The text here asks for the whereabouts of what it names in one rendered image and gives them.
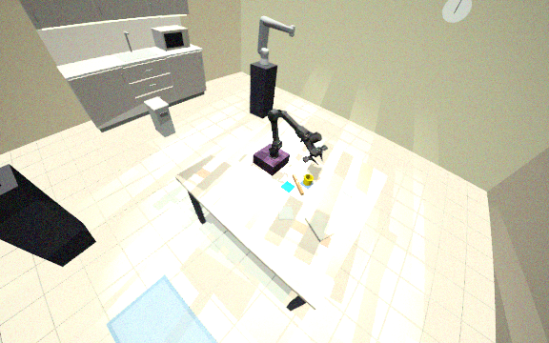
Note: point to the yellow cup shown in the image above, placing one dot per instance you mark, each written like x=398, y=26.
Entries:
x=308, y=179

